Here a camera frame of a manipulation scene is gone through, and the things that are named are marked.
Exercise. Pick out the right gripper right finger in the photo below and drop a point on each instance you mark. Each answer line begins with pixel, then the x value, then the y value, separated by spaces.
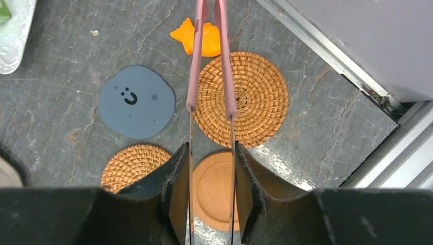
pixel 274 211

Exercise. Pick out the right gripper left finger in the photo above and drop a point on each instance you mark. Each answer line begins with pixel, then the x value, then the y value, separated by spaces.
pixel 153 210

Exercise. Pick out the orange fish cake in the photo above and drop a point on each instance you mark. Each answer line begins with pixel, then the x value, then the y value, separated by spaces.
pixel 210 41

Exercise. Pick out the pink steel tongs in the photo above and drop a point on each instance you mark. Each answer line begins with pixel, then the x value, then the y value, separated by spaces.
pixel 220 19

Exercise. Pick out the green swirl roll cake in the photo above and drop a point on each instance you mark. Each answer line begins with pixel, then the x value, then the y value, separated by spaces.
pixel 5 14

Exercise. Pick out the woven brown coaster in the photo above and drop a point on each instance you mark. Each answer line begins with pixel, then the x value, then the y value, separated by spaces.
pixel 131 164

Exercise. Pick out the orange round coaster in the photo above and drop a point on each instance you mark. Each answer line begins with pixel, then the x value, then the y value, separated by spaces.
pixel 211 190

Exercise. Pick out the blue smiley coaster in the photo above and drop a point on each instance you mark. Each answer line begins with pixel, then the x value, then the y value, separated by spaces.
pixel 136 102

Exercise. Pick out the woven coaster far right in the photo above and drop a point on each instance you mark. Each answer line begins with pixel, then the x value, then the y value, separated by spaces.
pixel 261 96

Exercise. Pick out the green interior mushroom mug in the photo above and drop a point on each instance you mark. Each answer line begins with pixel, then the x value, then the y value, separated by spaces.
pixel 9 175

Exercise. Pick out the white three-tier cake stand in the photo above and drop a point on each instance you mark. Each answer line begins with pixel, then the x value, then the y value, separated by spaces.
pixel 14 34

